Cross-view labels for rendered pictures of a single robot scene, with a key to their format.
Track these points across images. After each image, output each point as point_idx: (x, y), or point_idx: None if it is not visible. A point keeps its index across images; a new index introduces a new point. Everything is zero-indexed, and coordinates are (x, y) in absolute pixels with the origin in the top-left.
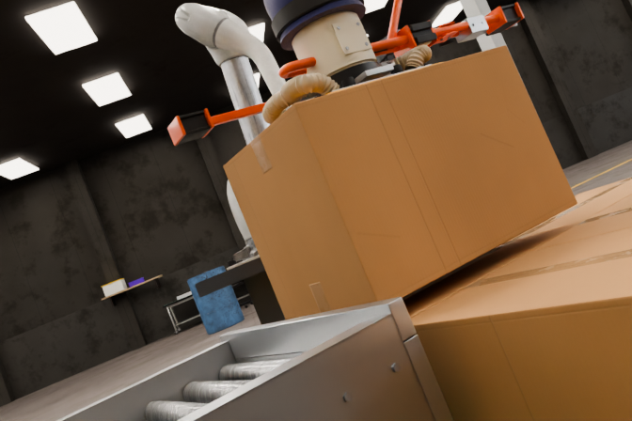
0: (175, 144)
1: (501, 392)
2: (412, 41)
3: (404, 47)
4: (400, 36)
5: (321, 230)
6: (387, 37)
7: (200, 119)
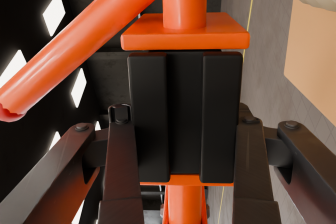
0: None
1: None
2: (206, 12)
3: (209, 18)
4: (156, 19)
5: None
6: (44, 165)
7: None
